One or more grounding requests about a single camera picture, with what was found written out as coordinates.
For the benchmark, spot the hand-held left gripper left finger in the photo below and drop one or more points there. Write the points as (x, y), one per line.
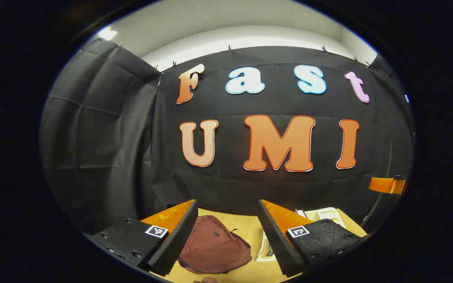
(179, 236)

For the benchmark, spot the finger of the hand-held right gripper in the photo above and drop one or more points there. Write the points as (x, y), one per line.
(385, 185)

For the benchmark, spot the backdrop stand pole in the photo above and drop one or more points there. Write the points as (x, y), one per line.
(390, 157)

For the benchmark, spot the ceiling light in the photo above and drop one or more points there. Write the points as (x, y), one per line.
(107, 33)

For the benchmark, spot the maroon schoolbag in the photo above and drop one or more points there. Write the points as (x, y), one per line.
(214, 247)

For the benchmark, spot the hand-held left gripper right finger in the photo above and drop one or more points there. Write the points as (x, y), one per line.
(277, 239)

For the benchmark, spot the white bookshelf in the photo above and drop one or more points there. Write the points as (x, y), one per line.
(325, 215)

